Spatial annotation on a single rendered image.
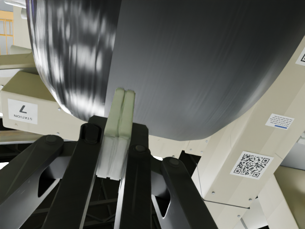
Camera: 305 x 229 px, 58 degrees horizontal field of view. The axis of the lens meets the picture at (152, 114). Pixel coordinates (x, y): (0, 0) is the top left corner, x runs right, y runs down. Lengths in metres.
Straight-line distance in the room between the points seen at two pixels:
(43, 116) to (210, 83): 0.72
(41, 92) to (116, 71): 0.66
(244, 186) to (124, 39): 0.54
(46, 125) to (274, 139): 0.69
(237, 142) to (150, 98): 0.34
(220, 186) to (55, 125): 0.56
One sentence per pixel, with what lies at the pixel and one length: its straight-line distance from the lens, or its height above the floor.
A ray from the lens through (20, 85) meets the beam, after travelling 0.97.
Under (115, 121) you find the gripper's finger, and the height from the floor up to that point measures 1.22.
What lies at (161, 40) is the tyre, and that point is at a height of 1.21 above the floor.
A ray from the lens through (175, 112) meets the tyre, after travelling 0.34.
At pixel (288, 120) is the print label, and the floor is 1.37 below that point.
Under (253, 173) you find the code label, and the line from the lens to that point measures 0.70.
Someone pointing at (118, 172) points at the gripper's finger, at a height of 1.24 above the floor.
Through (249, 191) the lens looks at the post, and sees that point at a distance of 0.75.
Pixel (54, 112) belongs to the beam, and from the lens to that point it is 0.93.
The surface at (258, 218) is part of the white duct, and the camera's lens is 1.38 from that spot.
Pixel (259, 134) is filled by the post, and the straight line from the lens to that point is 0.62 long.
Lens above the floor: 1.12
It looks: 34 degrees up
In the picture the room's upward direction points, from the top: 163 degrees counter-clockwise
